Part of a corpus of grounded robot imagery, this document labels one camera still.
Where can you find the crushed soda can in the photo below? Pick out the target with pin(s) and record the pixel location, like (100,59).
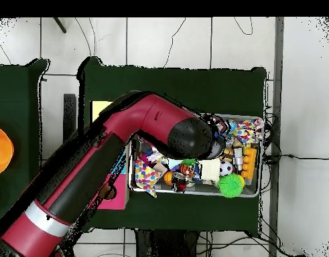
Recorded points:
(179,182)

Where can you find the orange ladder-shaped block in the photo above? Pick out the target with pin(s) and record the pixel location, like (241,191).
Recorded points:
(249,163)

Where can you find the orange bowl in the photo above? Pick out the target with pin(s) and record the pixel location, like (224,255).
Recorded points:
(0,150)

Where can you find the cream waffle cloth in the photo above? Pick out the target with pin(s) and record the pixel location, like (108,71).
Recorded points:
(209,168)

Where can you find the wooden three-hole box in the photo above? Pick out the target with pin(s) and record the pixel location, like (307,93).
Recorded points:
(120,192)

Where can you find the mint green cloth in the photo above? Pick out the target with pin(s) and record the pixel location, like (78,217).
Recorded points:
(173,163)

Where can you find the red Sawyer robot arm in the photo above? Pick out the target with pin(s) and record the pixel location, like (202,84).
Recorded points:
(153,117)

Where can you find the dark green side tablecloth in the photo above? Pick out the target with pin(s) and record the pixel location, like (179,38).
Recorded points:
(16,107)

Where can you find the green spiky ball with eyes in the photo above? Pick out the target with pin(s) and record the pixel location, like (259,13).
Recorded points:
(231,186)

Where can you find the small soccer ball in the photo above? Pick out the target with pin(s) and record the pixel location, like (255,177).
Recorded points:
(225,168)

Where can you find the black panel stand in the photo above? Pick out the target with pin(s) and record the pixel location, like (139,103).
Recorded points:
(69,112)

